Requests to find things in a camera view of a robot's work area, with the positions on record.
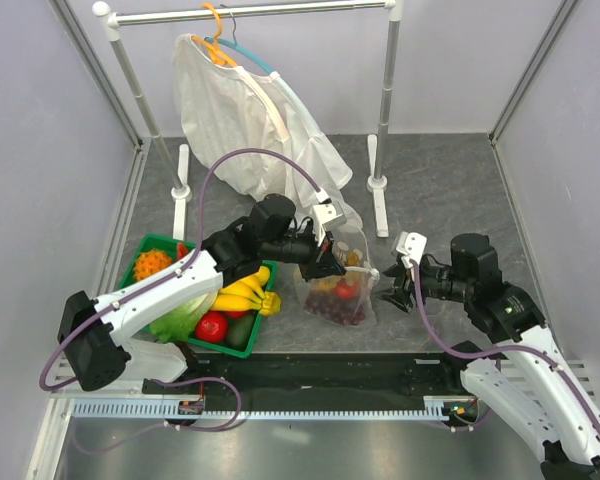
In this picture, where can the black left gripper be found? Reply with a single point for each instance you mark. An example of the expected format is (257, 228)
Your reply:
(322, 262)

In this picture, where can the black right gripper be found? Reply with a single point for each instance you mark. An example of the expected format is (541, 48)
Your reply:
(399, 297)

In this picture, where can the brown longan bunch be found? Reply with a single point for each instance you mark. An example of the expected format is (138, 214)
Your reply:
(350, 257)

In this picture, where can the red yellow mango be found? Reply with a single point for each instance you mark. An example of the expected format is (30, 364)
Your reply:
(347, 290)

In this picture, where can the clear dotted zip top bag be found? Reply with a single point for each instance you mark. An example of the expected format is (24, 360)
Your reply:
(355, 237)

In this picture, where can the purple grape bunch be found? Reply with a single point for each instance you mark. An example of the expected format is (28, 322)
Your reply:
(343, 311)

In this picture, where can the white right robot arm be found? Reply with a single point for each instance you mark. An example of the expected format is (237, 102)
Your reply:
(523, 378)

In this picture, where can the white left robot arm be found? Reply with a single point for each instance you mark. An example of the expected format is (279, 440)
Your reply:
(92, 332)

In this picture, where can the yellow banana bunch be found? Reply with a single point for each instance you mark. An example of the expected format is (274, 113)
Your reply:
(249, 294)

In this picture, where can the dark green avocado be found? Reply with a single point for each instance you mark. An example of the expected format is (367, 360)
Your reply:
(239, 331)

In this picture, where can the red tomato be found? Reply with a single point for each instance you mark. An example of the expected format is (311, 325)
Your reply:
(212, 328)

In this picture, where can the red chili pepper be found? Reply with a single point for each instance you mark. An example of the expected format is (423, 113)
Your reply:
(181, 251)

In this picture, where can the green lettuce head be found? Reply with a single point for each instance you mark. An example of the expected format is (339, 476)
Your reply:
(180, 322)

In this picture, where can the silver clothes rack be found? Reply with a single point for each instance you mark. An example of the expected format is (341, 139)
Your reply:
(377, 143)

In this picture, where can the orange spiky fruit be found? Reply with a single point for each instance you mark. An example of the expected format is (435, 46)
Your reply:
(149, 263)

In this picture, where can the white hanging shirt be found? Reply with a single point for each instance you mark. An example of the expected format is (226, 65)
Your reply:
(223, 109)

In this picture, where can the green plastic basket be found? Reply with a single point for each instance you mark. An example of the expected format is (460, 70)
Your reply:
(168, 245)

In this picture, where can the teal clothes hanger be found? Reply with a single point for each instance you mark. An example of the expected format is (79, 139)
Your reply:
(265, 67)

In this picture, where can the orange clothes hanger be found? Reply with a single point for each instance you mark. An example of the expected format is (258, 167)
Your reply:
(215, 53)

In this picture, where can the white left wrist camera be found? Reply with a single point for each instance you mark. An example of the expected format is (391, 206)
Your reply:
(326, 214)

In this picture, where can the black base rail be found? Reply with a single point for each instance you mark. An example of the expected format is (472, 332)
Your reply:
(330, 382)

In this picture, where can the grey slotted cable duct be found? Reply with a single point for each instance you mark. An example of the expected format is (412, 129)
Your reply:
(173, 409)

